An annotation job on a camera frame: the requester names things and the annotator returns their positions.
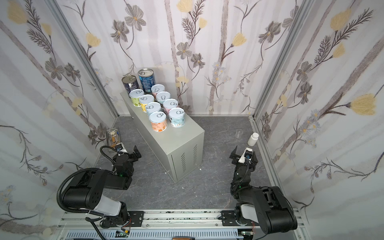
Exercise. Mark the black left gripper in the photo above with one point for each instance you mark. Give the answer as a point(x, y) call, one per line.
point(129, 156)

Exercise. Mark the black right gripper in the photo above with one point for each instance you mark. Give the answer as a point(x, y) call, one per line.
point(237, 157)

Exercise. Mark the teal label can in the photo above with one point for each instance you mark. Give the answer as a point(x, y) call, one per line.
point(153, 107)

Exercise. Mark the yellow label can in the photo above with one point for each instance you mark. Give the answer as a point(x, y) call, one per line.
point(145, 100)

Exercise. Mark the green label can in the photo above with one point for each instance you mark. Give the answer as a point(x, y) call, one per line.
point(135, 96)

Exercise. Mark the pink orange label can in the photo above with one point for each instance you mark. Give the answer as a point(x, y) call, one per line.
point(170, 104)

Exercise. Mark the white brown label can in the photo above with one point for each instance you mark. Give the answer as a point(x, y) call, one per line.
point(161, 97)

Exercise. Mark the dark navy tall can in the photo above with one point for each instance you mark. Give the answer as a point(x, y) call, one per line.
point(130, 83)

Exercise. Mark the blue label tall can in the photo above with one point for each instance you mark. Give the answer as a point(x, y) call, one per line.
point(147, 79)

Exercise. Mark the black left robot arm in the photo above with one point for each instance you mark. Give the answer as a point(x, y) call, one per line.
point(82, 191)

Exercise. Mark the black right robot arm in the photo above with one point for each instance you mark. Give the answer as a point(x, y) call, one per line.
point(266, 206)

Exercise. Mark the grey metal cabinet counter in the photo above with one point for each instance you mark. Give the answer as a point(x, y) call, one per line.
point(179, 150)

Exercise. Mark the white plastic bottle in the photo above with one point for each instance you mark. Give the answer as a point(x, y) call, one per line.
point(253, 139)

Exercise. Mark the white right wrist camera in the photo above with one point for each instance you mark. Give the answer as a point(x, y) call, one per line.
point(247, 153)

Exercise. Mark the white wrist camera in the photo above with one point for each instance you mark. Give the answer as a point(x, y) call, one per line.
point(120, 148)
point(247, 153)

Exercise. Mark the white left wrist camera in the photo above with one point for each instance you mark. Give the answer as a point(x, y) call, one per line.
point(120, 148)

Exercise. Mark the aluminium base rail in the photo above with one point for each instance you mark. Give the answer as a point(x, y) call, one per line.
point(174, 224)

